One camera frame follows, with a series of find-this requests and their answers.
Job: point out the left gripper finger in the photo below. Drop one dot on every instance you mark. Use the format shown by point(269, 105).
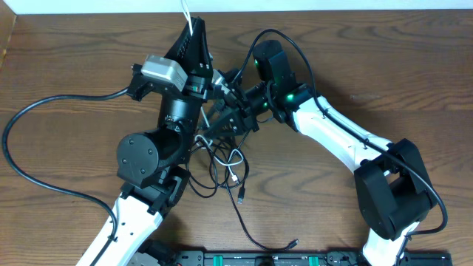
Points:
point(207, 60)
point(187, 50)

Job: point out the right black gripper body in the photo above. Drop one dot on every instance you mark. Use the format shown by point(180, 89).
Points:
point(247, 110)

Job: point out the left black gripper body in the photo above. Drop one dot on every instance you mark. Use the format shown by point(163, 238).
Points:
point(204, 97)

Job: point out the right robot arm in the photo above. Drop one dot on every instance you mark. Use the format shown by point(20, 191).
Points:
point(394, 191)

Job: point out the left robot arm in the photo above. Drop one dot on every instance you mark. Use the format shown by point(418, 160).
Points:
point(151, 162)

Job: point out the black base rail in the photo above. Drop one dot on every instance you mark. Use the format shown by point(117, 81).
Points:
point(295, 258)

